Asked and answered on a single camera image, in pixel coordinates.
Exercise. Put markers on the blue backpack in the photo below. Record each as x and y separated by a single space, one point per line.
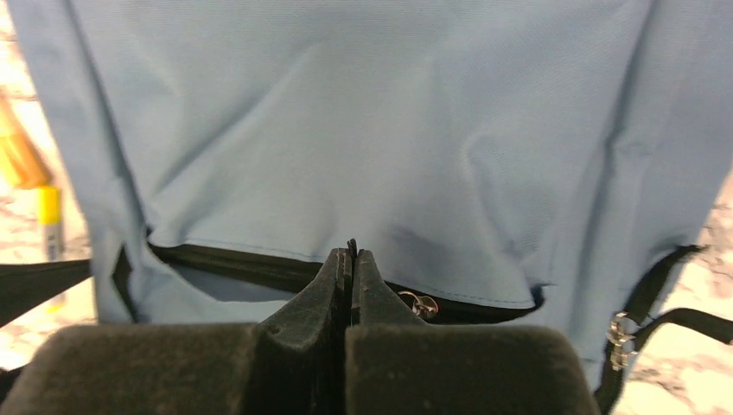
507 163

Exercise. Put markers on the yellow capped pen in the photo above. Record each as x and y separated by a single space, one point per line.
49 213

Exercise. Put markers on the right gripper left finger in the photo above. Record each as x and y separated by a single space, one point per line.
291 363

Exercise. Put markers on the orange highlighter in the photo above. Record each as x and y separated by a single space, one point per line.
21 163

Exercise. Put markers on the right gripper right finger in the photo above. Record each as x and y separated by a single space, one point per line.
396 363

